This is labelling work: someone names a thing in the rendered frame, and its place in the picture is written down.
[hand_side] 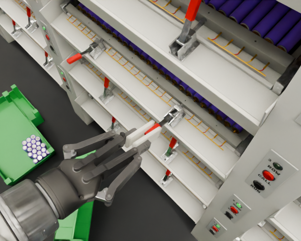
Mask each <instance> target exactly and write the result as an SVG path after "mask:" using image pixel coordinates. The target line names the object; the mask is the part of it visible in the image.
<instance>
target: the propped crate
mask: <svg viewBox="0 0 301 241"><path fill-rule="evenodd" d="M2 94H3V96H1V97H0V176H1V177H2V178H3V180H4V182H5V183H6V184H7V185H10V186H12V185H14V184H15V183H16V182H18V181H19V180H20V179H22V178H23V177H25V176H26V175H27V174H28V173H30V172H31V171H32V170H34V169H35V168H37V167H38V166H39V165H41V164H42V163H43V162H45V161H46V160H48V159H49V158H50V157H52V156H53V155H54V154H56V153H55V150H54V149H53V148H52V146H51V145H50V144H49V143H48V141H47V140H46V139H45V138H44V137H43V135H42V134H41V133H40V132H39V130H38V129H37V128H36V127H35V125H34V124H33V123H32V122H31V120H30V119H29V118H28V117H27V115H26V114H25V113H24V112H23V110H22V109H21V108H20V107H19V105H18V104H17V103H16V102H15V100H14V99H13V98H12V97H11V96H10V94H9V93H8V92H7V91H5V92H3V93H2ZM31 135H35V136H36V137H37V136H39V137H40V138H41V140H42V143H45V145H46V147H47V149H46V150H47V151H48V152H49V153H50V154H49V155H48V156H46V157H45V158H43V159H42V160H41V161H39V162H38V163H37V164H35V163H34V162H33V159H31V158H30V157H29V156H28V153H27V152H25V151H24V150H23V149H22V147H23V145H22V141H26V139H27V138H31Z"/></svg>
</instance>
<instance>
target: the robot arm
mask: <svg viewBox="0 0 301 241"><path fill-rule="evenodd" d="M154 123H155V122H154V121H153V120H151V121H150V122H148V123H147V124H145V125H144V126H142V127H140V128H139V129H136V128H132V129H131V130H129V131H128V132H126V133H124V132H120V135H119V134H117V133H116V131H115V130H111V131H108V132H106V133H103V134H100V135H98V136H95V137H93V138H90V139H87V140H85V141H82V142H79V143H76V144H66V145H64V146H63V153H64V160H63V161H62V162H61V163H60V165H59V166H58V167H56V168H53V169H51V170H49V171H48V172H46V173H44V174H43V175H41V176H39V177H38V178H36V180H35V183H34V182H33V181H32V180H30V179H25V180H23V181H21V182H20V183H18V184H17V185H15V186H13V187H11V188H10V189H8V190H6V191H5V192H3V193H1V194H0V241H43V240H44V239H46V238H47V237H48V236H50V235H51V234H52V233H54V232H55V231H56V230H58V228H59V222H58V220H57V219H60V220H61V219H65V218H66V217H68V216H69V215H70V214H72V213H73V212H74V211H76V210H77V209H78V208H80V207H81V206H82V205H83V204H85V203H87V202H92V201H94V200H95V199H96V200H99V201H102V202H104V203H105V205H106V206H107V207H109V206H111V204H112V202H113V199H114V197H115V195H116V193H117V192H118V191H120V189H121V188H122V187H123V186H124V185H125V184H126V183H127V182H128V180H129V179H130V178H131V177H132V176H133V175H134V174H135V173H136V172H137V170H138V169H139V168H140V166H141V162H142V157H141V156H140V155H141V154H143V153H144V152H145V151H147V150H148V149H149V148H150V146H151V143H152V142H153V141H154V140H156V139H158V138H159V136H160V133H161V127H160V126H159V127H157V128H156V129H154V130H152V131H151V132H149V133H148V134H146V135H144V133H145V132H146V131H147V130H149V129H150V128H151V127H152V126H154ZM124 144H125V147H126V148H129V147H130V146H132V148H131V149H130V150H128V151H126V152H125V153H123V154H122V155H120V156H118V157H116V158H115V159H113V160H111V161H110V162H108V163H106V164H102V165H101V166H99V167H97V165H99V164H100V163H101V162H103V161H104V160H106V159H107V158H108V157H110V156H111V155H112V154H113V153H115V152H116V151H118V150H119V149H120V148H122V147H123V146H124ZM97 149H99V150H97ZM94 150H97V151H96V152H94V153H91V154H89V155H88V156H86V157H85V158H77V159H75V158H76V157H79V156H82V155H84V154H87V153H89V152H92V151H94ZM128 164H129V165H128ZM126 165H128V166H127V167H126V168H125V169H124V170H123V171H122V172H121V173H120V174H119V175H118V176H117V178H116V179H115V180H114V181H113V182H112V183H111V184H110V186H109V188H107V187H106V188H104V189H103V190H102V191H100V192H99V189H100V186H101V183H102V182H103V181H105V180H106V179H107V178H108V177H109V176H110V175H112V174H113V173H115V172H116V171H118V170H120V169H121V168H123V167H125V166H126Z"/></svg>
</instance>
